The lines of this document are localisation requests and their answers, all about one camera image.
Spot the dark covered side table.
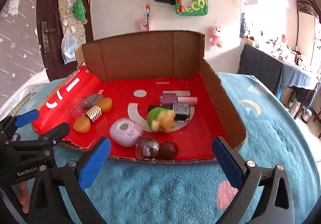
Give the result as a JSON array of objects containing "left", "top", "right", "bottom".
[{"left": 238, "top": 45, "right": 317, "bottom": 98}]

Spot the green dinosaur plush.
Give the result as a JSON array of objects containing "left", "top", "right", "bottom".
[{"left": 72, "top": 0, "right": 88, "bottom": 24}]

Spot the cardboard box red lining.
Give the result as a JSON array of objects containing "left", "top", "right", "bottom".
[{"left": 32, "top": 31, "right": 246, "bottom": 162}]

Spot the silver beaded cylinder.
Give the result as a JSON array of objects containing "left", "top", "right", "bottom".
[{"left": 85, "top": 105, "right": 102, "bottom": 122}]

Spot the hanging fabric organizer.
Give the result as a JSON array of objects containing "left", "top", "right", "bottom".
[{"left": 58, "top": 0, "right": 86, "bottom": 47}]

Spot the black nail polish bottle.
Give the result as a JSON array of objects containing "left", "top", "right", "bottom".
[{"left": 147, "top": 103, "right": 194, "bottom": 123}]

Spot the green yellow toy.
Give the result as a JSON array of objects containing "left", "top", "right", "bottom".
[{"left": 146, "top": 107, "right": 176, "bottom": 133}]

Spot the pink nail polish bottle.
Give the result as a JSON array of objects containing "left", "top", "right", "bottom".
[{"left": 159, "top": 93, "right": 198, "bottom": 107}]

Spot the orange tipped marker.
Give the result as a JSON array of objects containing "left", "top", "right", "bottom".
[{"left": 146, "top": 4, "right": 151, "bottom": 31}]

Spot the dark wooden door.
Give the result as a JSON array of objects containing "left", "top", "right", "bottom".
[{"left": 36, "top": 0, "right": 93, "bottom": 81}]

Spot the person's left hand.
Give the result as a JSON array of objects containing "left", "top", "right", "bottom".
[{"left": 16, "top": 182, "right": 30, "bottom": 214}]

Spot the pink My Melody case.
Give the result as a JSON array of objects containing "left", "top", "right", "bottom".
[{"left": 109, "top": 118, "right": 144, "bottom": 147}]

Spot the pink bunny plush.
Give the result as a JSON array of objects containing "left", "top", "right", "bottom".
[{"left": 209, "top": 24, "right": 222, "bottom": 48}]

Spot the teal fluffy blanket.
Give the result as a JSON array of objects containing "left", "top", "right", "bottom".
[{"left": 15, "top": 72, "right": 321, "bottom": 224}]

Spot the clear plastic cup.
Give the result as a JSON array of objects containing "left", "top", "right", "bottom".
[{"left": 68, "top": 98, "right": 87, "bottom": 120}]

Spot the glitter bottle dark red cap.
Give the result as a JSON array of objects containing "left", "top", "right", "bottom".
[{"left": 135, "top": 136, "right": 179, "bottom": 160}]

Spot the white plastic bag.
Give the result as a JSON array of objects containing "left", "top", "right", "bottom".
[{"left": 61, "top": 29, "right": 78, "bottom": 65}]

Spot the pink pig plush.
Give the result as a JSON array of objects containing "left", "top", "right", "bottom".
[{"left": 135, "top": 16, "right": 156, "bottom": 32}]

